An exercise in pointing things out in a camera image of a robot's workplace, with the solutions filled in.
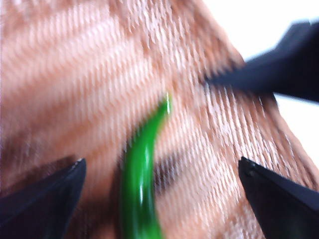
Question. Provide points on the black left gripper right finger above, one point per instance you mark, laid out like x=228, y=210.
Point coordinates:
x=286, y=206

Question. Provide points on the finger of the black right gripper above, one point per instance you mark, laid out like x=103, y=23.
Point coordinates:
x=286, y=69

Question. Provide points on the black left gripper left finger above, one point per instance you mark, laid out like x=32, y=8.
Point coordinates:
x=37, y=211

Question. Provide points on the green cucumber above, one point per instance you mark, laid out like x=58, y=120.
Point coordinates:
x=137, y=179

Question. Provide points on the brown wicker basket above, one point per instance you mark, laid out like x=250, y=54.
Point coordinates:
x=74, y=74

